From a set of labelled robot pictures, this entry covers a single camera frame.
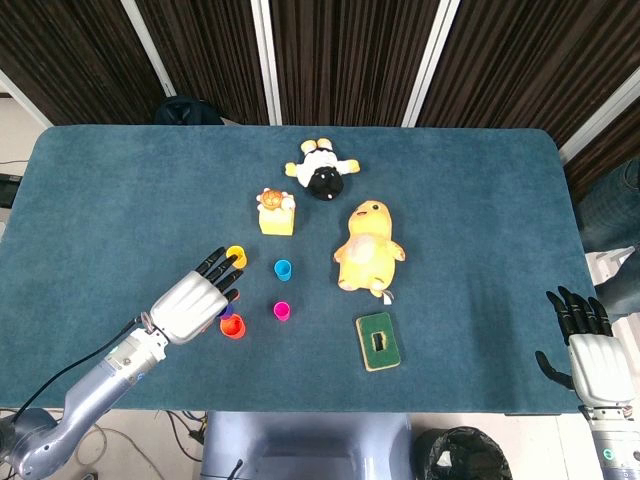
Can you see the purple plastic cup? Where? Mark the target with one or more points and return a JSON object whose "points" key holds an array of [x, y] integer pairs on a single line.
{"points": [[226, 314]]}

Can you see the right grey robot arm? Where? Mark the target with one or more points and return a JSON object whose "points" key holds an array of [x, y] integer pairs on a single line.
{"points": [[615, 450]]}

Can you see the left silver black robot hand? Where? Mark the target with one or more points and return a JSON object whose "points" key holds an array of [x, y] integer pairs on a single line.
{"points": [[187, 305]]}

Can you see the teal velvet table cover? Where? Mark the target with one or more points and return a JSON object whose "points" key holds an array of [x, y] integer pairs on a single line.
{"points": [[450, 200]]}

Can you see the person in blue jeans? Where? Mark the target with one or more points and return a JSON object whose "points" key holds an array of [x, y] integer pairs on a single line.
{"points": [[610, 210]]}

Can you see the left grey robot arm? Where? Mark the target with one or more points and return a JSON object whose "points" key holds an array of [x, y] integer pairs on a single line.
{"points": [[90, 395]]}

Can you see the green and yellow sponge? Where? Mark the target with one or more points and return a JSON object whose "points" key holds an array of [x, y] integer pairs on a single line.
{"points": [[367, 327]]}

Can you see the white partition post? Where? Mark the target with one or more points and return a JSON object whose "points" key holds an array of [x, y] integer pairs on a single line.
{"points": [[600, 115], [430, 60], [25, 97], [147, 47], [266, 60]]}

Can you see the blue plastic cup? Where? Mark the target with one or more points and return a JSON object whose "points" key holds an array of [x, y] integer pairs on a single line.
{"points": [[283, 270]]}

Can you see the pink plastic cup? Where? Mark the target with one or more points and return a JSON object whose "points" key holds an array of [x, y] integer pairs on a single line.
{"points": [[282, 311]]}

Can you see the yellow plush animal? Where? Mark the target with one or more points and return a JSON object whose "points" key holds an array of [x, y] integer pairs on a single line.
{"points": [[367, 250]]}

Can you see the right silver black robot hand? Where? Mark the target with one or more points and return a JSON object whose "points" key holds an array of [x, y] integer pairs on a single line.
{"points": [[600, 365]]}

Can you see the small turtle toy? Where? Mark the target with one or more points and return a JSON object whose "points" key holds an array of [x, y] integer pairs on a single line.
{"points": [[271, 198]]}

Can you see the black trash bin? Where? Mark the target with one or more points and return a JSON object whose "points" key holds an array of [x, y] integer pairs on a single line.
{"points": [[465, 455]]}

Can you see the yellow plastic cup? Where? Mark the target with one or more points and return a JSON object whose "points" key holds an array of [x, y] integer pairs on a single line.
{"points": [[241, 256]]}

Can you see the black chair back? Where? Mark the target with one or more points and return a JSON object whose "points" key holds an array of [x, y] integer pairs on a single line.
{"points": [[185, 112]]}

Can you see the black and white plush doll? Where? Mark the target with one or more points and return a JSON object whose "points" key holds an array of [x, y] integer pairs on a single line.
{"points": [[325, 182]]}

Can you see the yellow foam cube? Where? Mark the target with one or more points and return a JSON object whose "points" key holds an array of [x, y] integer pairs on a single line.
{"points": [[277, 222]]}

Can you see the orange plastic cup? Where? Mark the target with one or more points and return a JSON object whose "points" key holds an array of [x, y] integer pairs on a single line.
{"points": [[235, 329]]}

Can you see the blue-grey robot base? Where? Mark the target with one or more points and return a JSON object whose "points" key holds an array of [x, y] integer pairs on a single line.
{"points": [[310, 445]]}

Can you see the dark brown slatted partition panel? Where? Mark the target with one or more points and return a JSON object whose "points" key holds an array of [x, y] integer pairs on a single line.
{"points": [[605, 160], [65, 50], [350, 60], [525, 60], [210, 50]]}

